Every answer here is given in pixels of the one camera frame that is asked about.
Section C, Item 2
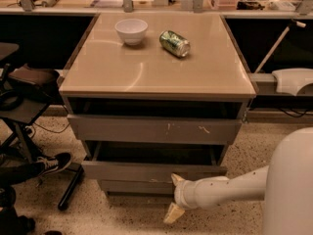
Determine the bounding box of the dark side table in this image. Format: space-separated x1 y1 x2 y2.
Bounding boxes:
0 42 54 163

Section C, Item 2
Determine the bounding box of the black white sneaker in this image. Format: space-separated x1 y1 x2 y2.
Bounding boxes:
36 153 72 176

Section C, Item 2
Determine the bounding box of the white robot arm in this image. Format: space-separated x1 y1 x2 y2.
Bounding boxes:
164 127 313 235

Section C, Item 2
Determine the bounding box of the black chair base leg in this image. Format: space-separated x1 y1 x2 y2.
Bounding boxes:
58 163 84 212

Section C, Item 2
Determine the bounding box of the white bowl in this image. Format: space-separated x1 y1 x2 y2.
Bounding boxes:
114 19 148 45

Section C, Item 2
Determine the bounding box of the grey top drawer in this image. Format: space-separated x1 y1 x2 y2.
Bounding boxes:
67 115 242 145

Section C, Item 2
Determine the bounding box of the dark brown bag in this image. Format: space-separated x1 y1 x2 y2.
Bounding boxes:
8 66 60 103

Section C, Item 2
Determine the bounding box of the white stick tool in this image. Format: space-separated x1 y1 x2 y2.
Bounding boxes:
254 20 306 73

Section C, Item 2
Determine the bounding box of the green soda can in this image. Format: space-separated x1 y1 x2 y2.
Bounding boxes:
159 30 191 58

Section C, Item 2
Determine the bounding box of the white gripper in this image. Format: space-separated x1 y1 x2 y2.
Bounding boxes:
163 173 209 224

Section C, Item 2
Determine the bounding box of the black trouser leg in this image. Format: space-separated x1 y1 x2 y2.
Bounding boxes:
0 163 44 188

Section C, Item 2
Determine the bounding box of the grey drawer cabinet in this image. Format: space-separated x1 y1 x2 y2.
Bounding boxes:
58 11 258 198

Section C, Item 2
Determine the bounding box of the white curved cover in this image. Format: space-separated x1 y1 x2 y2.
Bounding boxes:
272 68 313 96

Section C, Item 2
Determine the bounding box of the grey bottom drawer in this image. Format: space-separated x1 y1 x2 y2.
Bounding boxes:
98 180 173 195

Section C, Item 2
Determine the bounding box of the grey drawer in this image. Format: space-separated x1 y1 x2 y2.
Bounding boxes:
80 140 229 183
67 115 242 145
98 180 173 195

